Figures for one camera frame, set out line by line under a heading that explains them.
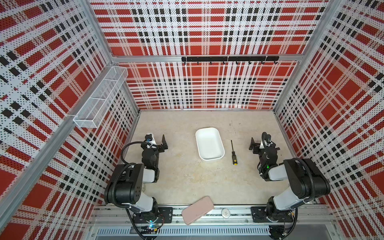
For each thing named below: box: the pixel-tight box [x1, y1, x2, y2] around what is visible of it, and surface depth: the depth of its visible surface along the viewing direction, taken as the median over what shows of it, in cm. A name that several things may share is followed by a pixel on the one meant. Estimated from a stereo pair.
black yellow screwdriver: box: [231, 140, 238, 166], surface depth 94 cm
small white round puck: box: [221, 208, 231, 219], surface depth 76 cm
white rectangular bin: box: [195, 127, 225, 161], surface depth 101 cm
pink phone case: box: [181, 195, 214, 225], surface depth 77 cm
